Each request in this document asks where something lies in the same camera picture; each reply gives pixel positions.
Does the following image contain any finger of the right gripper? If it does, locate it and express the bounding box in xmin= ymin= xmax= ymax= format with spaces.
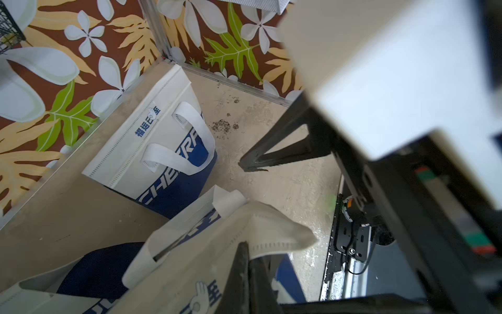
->
xmin=237 ymin=92 xmax=338 ymax=173

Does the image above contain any black wire basket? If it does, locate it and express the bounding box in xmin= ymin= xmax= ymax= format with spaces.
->
xmin=0 ymin=1 xmax=26 ymax=54

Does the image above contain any takeout bag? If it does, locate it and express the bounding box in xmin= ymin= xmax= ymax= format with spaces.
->
xmin=82 ymin=65 xmax=217 ymax=218
xmin=1 ymin=186 xmax=317 ymax=313

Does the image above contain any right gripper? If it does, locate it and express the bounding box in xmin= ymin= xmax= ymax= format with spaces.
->
xmin=330 ymin=134 xmax=501 ymax=313

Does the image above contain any white mesh basket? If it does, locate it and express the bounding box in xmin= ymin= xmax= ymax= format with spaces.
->
xmin=223 ymin=0 xmax=290 ymax=15

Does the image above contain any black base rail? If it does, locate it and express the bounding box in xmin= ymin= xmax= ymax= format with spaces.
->
xmin=319 ymin=177 xmax=395 ymax=302

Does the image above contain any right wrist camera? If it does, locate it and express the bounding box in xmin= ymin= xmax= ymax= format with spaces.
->
xmin=278 ymin=1 xmax=501 ymax=210

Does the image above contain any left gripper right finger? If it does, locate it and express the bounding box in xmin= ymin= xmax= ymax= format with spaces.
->
xmin=248 ymin=259 xmax=283 ymax=314

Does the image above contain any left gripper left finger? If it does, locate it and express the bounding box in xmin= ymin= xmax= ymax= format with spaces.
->
xmin=215 ymin=242 xmax=250 ymax=314

